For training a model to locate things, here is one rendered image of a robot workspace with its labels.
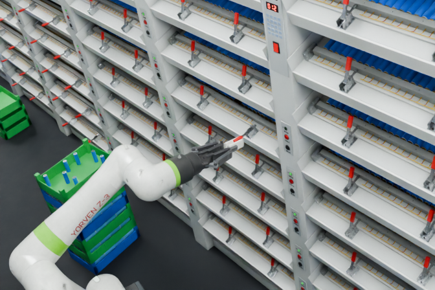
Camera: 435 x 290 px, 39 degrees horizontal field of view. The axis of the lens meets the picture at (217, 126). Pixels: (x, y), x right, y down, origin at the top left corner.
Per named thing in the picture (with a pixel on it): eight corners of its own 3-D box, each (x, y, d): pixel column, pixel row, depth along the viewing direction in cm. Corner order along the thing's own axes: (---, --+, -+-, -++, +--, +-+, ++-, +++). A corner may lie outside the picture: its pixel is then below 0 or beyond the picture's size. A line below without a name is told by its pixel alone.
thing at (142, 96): (170, 129, 264) (155, 109, 254) (96, 81, 304) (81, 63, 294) (202, 96, 269) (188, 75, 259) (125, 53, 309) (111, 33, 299)
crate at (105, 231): (87, 253, 288) (81, 241, 283) (61, 235, 300) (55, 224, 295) (133, 213, 304) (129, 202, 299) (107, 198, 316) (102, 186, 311)
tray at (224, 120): (283, 166, 206) (274, 150, 200) (175, 101, 246) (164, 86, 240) (321, 123, 211) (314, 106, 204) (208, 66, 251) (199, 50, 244)
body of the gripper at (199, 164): (178, 170, 204) (200, 160, 209) (194, 182, 198) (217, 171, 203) (177, 151, 200) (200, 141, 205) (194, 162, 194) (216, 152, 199)
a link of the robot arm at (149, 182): (144, 213, 188) (145, 186, 181) (122, 190, 195) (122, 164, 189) (181, 195, 196) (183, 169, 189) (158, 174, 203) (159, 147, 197)
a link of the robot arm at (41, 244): (37, 296, 192) (11, 283, 183) (19, 270, 201) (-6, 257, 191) (78, 252, 195) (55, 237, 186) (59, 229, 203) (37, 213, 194)
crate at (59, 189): (66, 204, 268) (60, 191, 264) (39, 188, 280) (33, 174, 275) (117, 165, 285) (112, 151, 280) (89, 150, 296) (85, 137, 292)
